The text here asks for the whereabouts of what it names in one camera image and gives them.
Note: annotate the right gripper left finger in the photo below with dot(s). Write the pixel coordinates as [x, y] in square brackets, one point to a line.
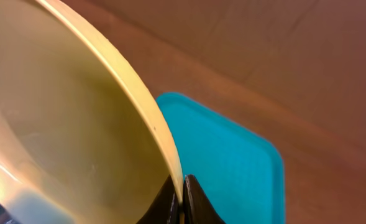
[165, 207]

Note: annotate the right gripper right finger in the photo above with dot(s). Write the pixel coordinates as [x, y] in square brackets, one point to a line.
[196, 206]

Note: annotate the yellow-green plate top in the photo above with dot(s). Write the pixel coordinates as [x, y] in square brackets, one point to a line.
[82, 140]

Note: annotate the teal plastic serving tray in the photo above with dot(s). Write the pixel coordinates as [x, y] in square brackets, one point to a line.
[241, 173]

